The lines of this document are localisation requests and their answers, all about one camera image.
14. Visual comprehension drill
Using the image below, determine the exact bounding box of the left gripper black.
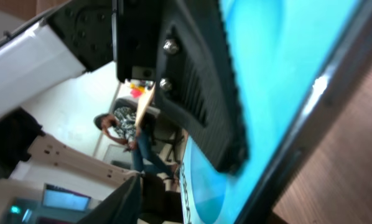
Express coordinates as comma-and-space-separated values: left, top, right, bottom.
112, 0, 248, 173

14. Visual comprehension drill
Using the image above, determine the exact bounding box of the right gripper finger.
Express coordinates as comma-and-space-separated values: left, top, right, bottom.
77, 175, 142, 224

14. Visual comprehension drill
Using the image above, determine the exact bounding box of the smartphone with teal screen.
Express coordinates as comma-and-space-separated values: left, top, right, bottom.
180, 0, 372, 223

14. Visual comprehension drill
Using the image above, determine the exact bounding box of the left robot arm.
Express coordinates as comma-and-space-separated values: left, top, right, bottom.
0, 1, 248, 179

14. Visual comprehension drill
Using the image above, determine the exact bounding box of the background computer monitor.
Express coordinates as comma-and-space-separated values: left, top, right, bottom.
42, 184, 91, 212

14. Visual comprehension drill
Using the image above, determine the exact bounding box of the seated person in background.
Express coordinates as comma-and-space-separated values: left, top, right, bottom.
93, 106, 179, 179

